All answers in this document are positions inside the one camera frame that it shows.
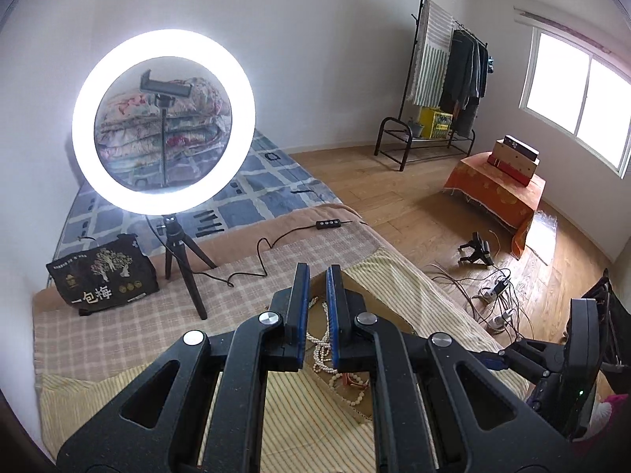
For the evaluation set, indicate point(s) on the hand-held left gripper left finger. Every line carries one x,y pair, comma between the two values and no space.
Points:
304,305

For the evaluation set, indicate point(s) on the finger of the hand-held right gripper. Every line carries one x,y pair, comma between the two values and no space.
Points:
493,360

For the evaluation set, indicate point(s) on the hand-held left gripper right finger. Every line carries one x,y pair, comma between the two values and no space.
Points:
333,305

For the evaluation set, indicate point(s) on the pink patterned cloth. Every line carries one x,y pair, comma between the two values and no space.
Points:
614,414

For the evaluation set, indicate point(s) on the white power strip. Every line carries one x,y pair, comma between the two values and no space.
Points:
498,290

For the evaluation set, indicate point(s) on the small black floor stand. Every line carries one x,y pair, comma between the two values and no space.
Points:
478,251

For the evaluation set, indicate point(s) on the blue patterned sheet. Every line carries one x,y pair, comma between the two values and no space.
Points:
256,192

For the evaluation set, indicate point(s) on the clear plastic sheet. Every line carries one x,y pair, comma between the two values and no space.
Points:
542,236

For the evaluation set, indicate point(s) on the black tripod stand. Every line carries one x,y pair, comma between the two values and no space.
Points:
171,231

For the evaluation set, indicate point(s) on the beige checked blanket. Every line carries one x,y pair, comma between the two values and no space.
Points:
148,325

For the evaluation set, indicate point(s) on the orange cloth covered table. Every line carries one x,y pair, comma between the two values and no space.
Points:
488,197

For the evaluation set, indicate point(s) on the red flat box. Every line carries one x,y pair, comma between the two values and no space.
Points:
505,173

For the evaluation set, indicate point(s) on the small grey pot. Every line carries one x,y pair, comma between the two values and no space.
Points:
416,129

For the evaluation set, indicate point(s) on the black clothes rack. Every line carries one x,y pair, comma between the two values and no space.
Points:
397,118

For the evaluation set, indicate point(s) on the black printed bag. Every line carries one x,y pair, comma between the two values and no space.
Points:
98,276

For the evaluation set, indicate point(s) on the yellow box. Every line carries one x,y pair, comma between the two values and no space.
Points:
436,123

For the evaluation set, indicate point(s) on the dark flat box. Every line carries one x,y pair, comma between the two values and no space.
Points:
522,147

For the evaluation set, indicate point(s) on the folded floral quilts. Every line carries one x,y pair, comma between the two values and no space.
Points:
197,108

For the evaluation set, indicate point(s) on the yellow striped blanket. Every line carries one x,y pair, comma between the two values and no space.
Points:
74,399

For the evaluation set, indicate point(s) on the black phone holder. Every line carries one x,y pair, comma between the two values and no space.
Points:
165,86

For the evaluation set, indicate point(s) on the window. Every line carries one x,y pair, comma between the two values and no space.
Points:
581,93

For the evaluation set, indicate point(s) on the striped hanging cloth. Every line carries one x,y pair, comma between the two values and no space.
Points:
431,59

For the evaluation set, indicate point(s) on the dark hanging clothes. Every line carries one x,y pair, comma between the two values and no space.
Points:
463,74

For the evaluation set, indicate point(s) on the black chair frame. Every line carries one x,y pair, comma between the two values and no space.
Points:
616,320

